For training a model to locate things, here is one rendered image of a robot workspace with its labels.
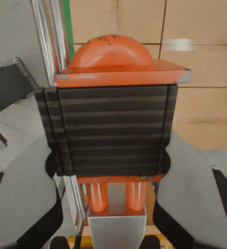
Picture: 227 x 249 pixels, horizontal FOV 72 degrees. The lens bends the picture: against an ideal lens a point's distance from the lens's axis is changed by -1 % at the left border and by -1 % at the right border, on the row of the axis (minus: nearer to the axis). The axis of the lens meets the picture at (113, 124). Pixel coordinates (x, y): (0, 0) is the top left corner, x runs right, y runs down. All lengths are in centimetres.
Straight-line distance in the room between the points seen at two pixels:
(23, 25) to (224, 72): 135
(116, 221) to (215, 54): 86
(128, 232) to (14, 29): 148
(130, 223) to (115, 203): 2
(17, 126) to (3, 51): 68
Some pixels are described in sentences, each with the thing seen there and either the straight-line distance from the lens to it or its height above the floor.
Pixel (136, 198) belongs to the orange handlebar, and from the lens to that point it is 17.
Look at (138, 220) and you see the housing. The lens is 19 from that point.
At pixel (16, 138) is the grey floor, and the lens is 190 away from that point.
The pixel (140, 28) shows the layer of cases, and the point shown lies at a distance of 81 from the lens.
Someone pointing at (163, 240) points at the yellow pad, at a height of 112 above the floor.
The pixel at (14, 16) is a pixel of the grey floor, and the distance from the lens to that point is 152.
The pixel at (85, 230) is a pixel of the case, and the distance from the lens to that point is 88.
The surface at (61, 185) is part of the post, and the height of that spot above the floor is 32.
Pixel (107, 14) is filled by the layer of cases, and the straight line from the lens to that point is 81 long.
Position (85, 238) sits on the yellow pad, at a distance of 55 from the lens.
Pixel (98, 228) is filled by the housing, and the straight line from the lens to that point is 20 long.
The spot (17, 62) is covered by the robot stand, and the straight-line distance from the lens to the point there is 153.
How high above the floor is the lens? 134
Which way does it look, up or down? 61 degrees down
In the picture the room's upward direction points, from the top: 180 degrees clockwise
